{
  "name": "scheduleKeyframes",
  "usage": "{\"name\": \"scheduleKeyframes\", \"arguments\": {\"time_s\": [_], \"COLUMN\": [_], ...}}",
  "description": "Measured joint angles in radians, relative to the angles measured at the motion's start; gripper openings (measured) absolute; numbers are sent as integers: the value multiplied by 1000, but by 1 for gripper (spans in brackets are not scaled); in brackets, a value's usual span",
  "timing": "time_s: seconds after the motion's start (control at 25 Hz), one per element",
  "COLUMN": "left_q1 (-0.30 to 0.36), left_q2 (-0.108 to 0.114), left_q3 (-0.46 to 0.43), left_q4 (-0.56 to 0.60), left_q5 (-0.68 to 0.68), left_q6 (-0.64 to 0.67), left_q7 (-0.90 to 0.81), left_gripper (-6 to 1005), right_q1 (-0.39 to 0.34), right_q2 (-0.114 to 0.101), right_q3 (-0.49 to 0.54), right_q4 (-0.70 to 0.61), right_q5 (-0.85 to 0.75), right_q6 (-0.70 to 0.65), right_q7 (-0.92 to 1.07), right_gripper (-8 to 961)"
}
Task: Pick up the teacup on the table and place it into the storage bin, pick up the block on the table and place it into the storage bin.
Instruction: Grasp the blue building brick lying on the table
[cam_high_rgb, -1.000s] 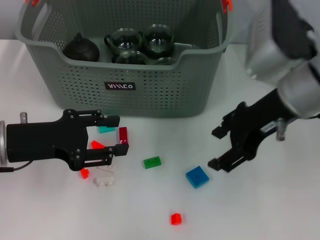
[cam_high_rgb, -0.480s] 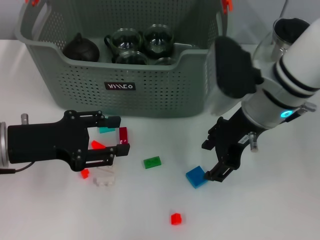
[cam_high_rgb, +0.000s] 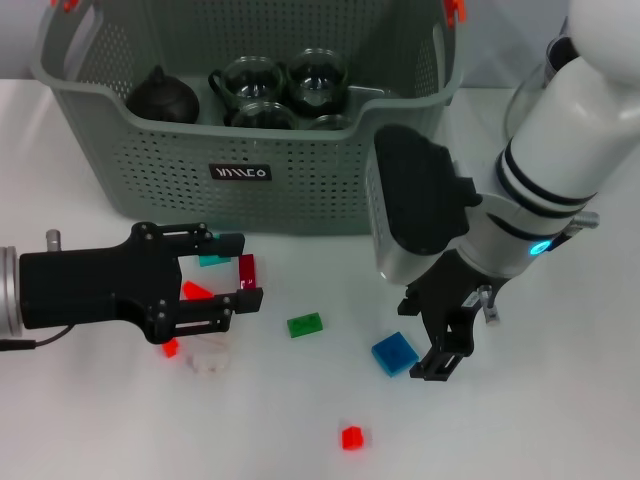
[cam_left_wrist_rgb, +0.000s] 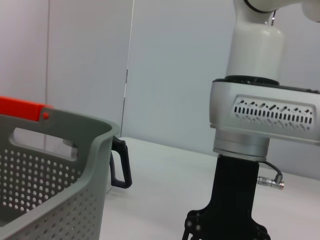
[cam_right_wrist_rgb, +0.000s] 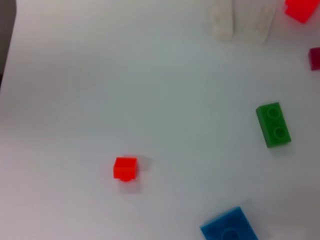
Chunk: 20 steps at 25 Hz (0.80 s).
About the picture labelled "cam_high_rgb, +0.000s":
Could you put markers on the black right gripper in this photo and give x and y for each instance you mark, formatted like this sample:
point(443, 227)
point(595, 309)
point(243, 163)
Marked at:
point(450, 300)

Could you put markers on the green toy brick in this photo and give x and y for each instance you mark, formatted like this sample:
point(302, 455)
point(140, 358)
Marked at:
point(304, 326)

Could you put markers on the white flat toy brick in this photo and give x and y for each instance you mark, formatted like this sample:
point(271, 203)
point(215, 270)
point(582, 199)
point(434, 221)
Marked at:
point(215, 341)
point(207, 364)

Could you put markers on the small red toy brick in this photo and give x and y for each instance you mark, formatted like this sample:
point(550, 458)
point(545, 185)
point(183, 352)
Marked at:
point(170, 347)
point(351, 437)

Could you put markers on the black ceramic teapot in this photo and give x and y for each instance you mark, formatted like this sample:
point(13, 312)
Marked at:
point(162, 102)

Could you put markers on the glass teacup with black base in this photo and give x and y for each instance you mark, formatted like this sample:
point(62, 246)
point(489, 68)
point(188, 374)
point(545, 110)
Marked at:
point(262, 117)
point(317, 80)
point(329, 123)
point(247, 80)

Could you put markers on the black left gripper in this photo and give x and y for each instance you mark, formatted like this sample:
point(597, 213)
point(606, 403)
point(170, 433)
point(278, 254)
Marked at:
point(100, 285)

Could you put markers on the teal toy brick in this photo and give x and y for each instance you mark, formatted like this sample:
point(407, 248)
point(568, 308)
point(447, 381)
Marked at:
point(210, 261)

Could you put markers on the red sloped toy brick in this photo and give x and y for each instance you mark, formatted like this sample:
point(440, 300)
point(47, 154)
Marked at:
point(196, 291)

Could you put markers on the blue square toy brick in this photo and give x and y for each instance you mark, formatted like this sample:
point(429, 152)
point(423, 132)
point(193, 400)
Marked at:
point(395, 352)

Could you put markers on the dark red toy brick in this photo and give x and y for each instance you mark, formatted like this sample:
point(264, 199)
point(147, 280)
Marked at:
point(247, 270)

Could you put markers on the grey perforated storage bin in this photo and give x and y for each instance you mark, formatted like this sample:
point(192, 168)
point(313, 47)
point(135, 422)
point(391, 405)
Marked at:
point(300, 190)

